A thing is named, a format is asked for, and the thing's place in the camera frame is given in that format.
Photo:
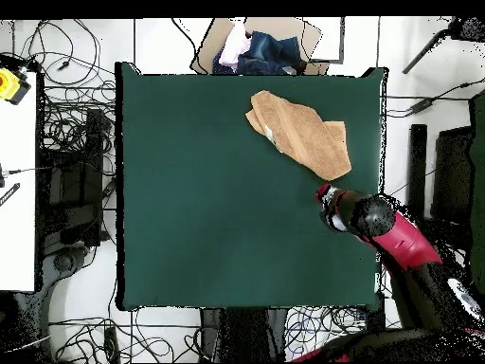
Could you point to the black power strip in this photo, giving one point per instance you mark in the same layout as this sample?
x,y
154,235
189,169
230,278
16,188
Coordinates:
x,y
111,343

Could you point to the pink garment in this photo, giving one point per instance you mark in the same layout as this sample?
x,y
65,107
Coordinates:
x,y
233,49

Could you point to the blue denim garment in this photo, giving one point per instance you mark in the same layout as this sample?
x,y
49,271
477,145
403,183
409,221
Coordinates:
x,y
273,53

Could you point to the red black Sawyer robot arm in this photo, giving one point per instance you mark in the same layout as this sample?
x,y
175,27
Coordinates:
x,y
401,239

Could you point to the orange-brown terry towel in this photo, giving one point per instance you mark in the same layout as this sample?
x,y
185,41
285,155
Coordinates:
x,y
299,132

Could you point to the dark green table cloth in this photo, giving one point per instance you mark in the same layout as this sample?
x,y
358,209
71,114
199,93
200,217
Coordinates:
x,y
189,208

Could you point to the brown cardboard box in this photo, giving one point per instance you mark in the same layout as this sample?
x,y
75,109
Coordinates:
x,y
314,38

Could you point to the yellow emergency stop box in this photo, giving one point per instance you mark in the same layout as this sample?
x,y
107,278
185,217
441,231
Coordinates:
x,y
9,85

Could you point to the black chair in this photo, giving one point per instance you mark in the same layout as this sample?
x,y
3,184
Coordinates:
x,y
451,170

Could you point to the white side table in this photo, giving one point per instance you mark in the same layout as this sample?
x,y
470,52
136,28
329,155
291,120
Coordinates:
x,y
17,227

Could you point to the black stand frame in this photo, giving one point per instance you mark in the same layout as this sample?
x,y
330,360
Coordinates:
x,y
81,189

